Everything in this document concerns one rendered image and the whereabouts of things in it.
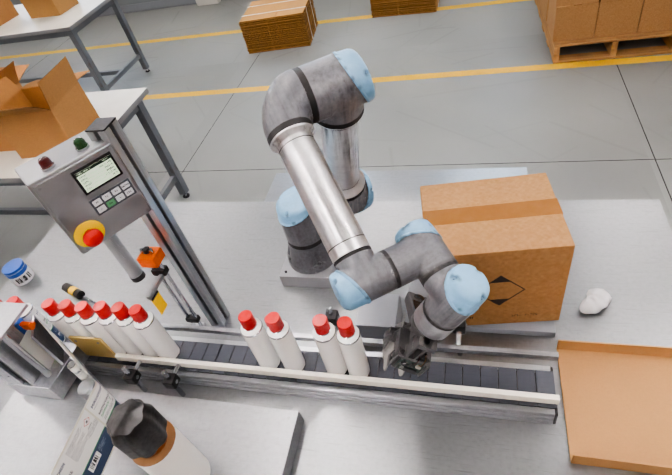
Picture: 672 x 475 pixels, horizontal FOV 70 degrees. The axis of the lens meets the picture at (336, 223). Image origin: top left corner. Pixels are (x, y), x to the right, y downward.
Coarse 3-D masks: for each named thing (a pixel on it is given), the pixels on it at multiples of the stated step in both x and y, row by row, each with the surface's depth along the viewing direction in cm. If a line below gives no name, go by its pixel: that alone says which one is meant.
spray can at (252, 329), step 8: (240, 312) 107; (248, 312) 107; (240, 320) 106; (248, 320) 106; (256, 320) 110; (240, 328) 110; (248, 328) 107; (256, 328) 108; (264, 328) 111; (248, 336) 108; (256, 336) 108; (264, 336) 111; (248, 344) 111; (256, 344) 110; (264, 344) 111; (272, 344) 115; (256, 352) 112; (264, 352) 113; (272, 352) 115; (264, 360) 115; (272, 360) 116; (280, 360) 120
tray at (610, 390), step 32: (576, 352) 112; (608, 352) 111; (640, 352) 108; (576, 384) 107; (608, 384) 106; (640, 384) 104; (576, 416) 102; (608, 416) 101; (640, 416) 100; (576, 448) 98; (608, 448) 97; (640, 448) 96
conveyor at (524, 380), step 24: (96, 360) 131; (216, 360) 124; (240, 360) 123; (312, 360) 119; (336, 384) 113; (456, 384) 107; (480, 384) 107; (504, 384) 105; (528, 384) 104; (552, 384) 103; (552, 408) 100
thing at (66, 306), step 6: (66, 300) 121; (60, 306) 120; (66, 306) 119; (72, 306) 121; (66, 312) 120; (72, 312) 121; (66, 318) 122; (72, 318) 121; (78, 318) 122; (72, 324) 122; (78, 324) 122; (78, 330) 124; (84, 330) 124; (84, 336) 126; (90, 336) 126
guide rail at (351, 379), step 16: (208, 368) 120; (224, 368) 118; (240, 368) 117; (256, 368) 116; (272, 368) 115; (368, 384) 109; (384, 384) 108; (400, 384) 106; (416, 384) 106; (432, 384) 105; (528, 400) 100; (544, 400) 99
